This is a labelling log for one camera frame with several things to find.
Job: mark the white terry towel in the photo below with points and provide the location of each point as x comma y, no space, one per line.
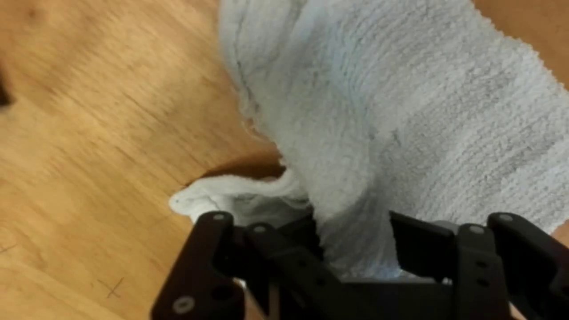
403,117

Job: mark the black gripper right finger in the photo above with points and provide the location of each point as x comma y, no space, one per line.
487,266

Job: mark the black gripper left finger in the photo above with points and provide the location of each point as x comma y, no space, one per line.
238,272

